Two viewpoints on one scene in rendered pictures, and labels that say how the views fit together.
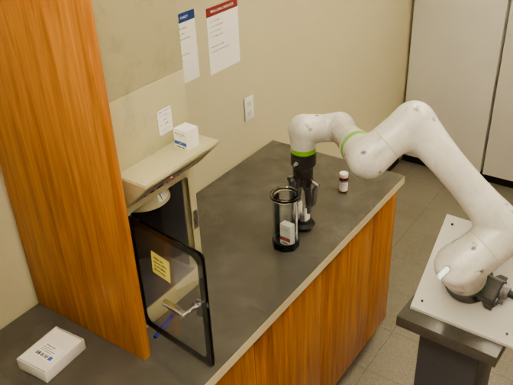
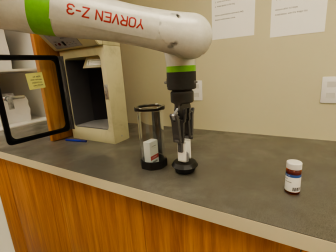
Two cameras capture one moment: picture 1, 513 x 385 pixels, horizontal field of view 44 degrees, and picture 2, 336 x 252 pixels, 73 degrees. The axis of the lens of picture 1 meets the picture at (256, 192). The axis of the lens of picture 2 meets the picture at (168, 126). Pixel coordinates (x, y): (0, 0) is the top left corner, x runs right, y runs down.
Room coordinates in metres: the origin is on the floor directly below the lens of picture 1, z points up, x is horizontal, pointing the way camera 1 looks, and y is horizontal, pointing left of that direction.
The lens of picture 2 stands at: (1.92, -0.89, 1.29)
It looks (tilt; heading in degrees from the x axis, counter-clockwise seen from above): 14 degrees down; 85
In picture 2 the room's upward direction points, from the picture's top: 3 degrees counter-clockwise
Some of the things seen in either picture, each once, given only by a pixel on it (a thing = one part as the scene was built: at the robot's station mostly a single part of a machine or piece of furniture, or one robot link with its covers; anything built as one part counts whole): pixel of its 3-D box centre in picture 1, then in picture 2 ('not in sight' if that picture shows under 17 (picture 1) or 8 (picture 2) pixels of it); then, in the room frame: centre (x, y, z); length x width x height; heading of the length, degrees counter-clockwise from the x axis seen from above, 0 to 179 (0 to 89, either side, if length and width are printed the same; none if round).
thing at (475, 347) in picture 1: (463, 312); not in sight; (1.54, -0.65, 0.92); 0.32 x 0.32 x 0.04; 52
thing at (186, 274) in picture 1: (170, 292); (34, 98); (1.38, 0.25, 1.19); 0.30 x 0.01 x 0.40; 47
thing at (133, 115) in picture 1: (131, 195); (101, 66); (1.69, 0.39, 1.32); 0.32 x 0.25 x 0.77; 144
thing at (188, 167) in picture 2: (303, 220); (184, 161); (2.03, -0.18, 0.97); 0.09 x 0.09 x 0.07
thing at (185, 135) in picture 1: (186, 136); not in sight; (1.64, 0.19, 1.54); 0.05 x 0.05 x 0.06; 49
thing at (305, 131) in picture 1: (305, 133); (180, 47); (2.03, -0.18, 1.35); 0.13 x 0.11 x 0.14; 93
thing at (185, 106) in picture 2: (303, 176); (182, 104); (2.03, -0.18, 1.17); 0.08 x 0.07 x 0.09; 53
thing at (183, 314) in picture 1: (179, 305); not in sight; (1.30, 0.22, 1.20); 0.10 x 0.05 x 0.03; 47
